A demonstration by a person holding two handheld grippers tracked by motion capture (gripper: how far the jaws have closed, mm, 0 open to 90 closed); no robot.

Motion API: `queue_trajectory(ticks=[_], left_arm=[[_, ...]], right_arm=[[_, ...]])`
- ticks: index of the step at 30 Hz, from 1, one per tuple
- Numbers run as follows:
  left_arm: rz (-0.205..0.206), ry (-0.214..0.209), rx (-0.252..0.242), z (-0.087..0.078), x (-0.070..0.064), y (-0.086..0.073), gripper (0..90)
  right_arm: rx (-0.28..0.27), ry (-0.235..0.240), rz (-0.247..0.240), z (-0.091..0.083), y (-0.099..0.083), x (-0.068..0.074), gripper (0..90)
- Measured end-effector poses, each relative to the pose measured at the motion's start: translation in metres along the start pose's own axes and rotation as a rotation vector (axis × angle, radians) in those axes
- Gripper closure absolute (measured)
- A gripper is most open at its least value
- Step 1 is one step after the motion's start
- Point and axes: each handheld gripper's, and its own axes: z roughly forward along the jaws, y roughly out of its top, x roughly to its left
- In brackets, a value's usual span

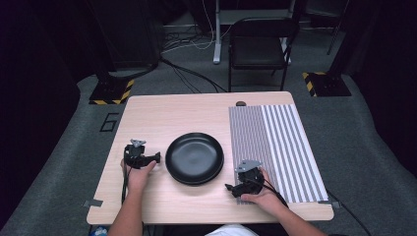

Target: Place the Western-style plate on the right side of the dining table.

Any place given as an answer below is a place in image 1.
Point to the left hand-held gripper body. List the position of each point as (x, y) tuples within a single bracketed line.
[(135, 154)]

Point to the black folding chair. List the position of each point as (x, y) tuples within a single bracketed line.
[(259, 49)]

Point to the blue and white object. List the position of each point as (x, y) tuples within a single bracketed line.
[(99, 231)]

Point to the dark metal stand leg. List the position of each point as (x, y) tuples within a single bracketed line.
[(337, 29)]

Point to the black plate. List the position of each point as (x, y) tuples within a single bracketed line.
[(209, 181), (194, 156)]

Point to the person's right hand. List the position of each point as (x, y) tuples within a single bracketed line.
[(265, 198)]

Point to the grey tape piece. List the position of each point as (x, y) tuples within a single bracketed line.
[(92, 203), (332, 204)]

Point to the person's left hand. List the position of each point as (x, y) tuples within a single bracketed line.
[(139, 178)]

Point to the grey striped mat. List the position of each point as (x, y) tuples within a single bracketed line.
[(282, 144)]

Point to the person's white clothing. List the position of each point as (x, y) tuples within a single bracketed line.
[(232, 230)]

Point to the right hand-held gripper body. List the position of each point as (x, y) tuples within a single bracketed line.
[(250, 178)]

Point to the large black cabinet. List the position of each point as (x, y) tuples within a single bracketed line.
[(128, 32)]

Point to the dark round table grommet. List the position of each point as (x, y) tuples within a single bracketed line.
[(241, 103)]

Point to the white desk frame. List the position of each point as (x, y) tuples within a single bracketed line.
[(217, 32)]

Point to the black stand base striped tape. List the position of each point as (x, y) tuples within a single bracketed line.
[(109, 93), (327, 84)]

